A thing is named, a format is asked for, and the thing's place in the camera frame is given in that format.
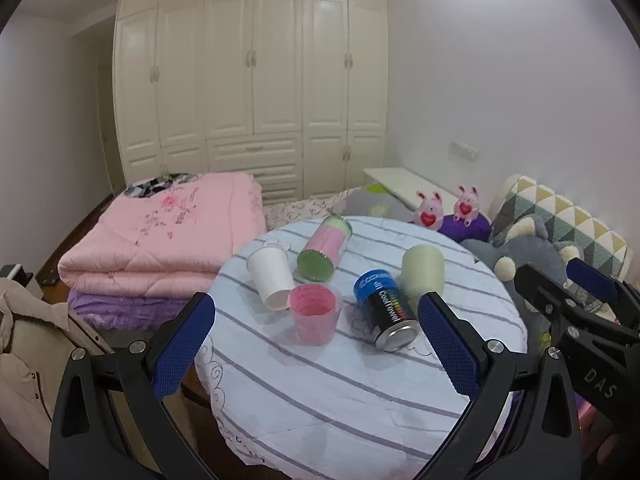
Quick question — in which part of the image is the blue and black can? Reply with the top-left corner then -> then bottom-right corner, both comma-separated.
353,268 -> 420,351

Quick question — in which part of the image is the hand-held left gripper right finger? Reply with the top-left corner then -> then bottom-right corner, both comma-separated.
417,294 -> 583,480

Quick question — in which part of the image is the black and white patterned cloth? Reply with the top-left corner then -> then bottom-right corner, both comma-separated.
123,172 -> 202,199

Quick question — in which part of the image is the grey blanket with green print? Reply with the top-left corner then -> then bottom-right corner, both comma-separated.
329,183 -> 420,222

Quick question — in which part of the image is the pink plastic cup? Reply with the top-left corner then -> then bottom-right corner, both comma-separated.
290,283 -> 344,346

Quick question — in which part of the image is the black box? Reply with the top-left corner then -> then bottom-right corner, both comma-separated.
0,263 -> 37,287

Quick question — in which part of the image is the cream wardrobe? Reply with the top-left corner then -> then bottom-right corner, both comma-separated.
112,0 -> 390,202

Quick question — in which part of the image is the light green cup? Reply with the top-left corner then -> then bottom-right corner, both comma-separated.
401,244 -> 446,307

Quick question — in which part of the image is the striped white tablecloth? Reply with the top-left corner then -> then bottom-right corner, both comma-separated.
195,216 -> 529,480

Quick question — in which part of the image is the green and pink canister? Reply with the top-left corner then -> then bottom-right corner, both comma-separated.
296,215 -> 353,282

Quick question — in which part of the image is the white paper cup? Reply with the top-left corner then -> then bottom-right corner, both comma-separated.
247,246 -> 296,310

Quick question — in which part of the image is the pink plush toy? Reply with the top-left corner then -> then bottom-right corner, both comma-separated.
452,185 -> 481,224
413,190 -> 445,231

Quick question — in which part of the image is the heart print bed sheet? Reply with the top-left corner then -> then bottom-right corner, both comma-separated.
262,194 -> 352,234

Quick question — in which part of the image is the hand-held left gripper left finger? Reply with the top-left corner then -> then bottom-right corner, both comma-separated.
48,292 -> 221,480

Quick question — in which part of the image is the folded pink quilt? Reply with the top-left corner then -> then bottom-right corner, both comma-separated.
57,172 -> 268,293

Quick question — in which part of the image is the grey plush toy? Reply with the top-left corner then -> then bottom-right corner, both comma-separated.
459,214 -> 583,323

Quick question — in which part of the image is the white bedside cabinet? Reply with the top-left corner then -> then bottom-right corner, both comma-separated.
362,166 -> 464,211

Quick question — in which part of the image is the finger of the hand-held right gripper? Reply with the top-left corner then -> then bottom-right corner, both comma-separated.
514,262 -> 601,333
566,258 -> 640,328

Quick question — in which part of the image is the triangle patterned headboard cushion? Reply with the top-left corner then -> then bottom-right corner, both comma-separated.
489,174 -> 629,282

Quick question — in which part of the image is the purple cushion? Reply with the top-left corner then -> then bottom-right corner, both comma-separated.
439,210 -> 494,244

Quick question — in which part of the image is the beige jacket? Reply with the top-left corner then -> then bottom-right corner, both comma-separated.
0,277 -> 117,457

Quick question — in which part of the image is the folded purple blanket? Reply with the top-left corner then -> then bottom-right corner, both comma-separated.
67,286 -> 212,332

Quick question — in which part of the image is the white wall socket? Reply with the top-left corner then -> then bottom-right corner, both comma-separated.
448,140 -> 479,160

